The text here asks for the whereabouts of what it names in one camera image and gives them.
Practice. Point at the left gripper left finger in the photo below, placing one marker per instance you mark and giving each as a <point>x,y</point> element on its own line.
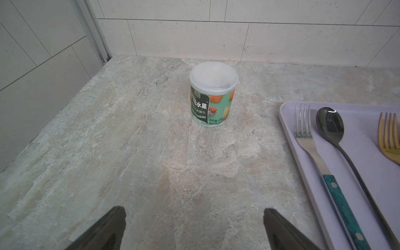
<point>106,234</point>

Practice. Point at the gold ornate fork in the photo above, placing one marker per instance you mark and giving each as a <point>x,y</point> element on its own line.
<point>388,137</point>

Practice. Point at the lilac plastic tray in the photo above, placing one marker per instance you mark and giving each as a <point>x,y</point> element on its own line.
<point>331,228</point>

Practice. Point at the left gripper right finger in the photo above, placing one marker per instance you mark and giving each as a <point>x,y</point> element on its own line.
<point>283,235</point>

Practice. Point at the black glossy spoon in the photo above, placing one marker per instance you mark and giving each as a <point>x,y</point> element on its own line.
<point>370,181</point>

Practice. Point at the teal handled fork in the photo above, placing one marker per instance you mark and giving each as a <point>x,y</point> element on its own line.
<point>303,135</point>

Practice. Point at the small white paper cup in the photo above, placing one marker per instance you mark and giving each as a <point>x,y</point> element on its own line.
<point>212,90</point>

